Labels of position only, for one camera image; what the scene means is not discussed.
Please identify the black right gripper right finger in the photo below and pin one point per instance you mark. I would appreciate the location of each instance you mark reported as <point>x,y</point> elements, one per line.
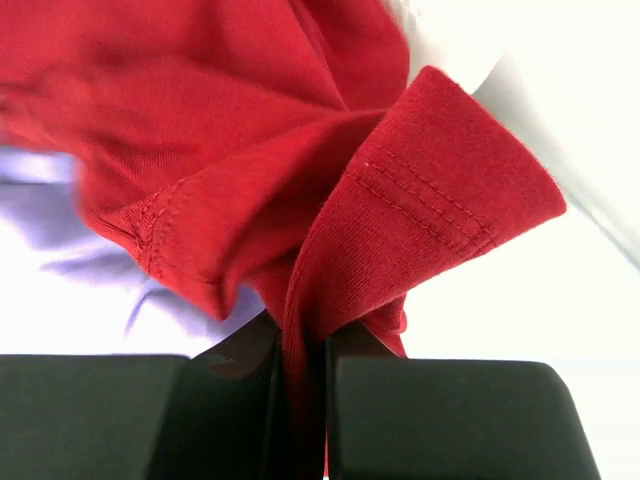
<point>398,418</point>

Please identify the lavender t shirt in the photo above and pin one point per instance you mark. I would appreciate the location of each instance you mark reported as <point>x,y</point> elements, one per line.
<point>67,291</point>

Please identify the red t shirt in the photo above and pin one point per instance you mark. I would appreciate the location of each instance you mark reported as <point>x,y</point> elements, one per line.
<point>278,144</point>

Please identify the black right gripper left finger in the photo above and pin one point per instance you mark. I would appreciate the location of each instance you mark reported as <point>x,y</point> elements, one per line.
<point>219,415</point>

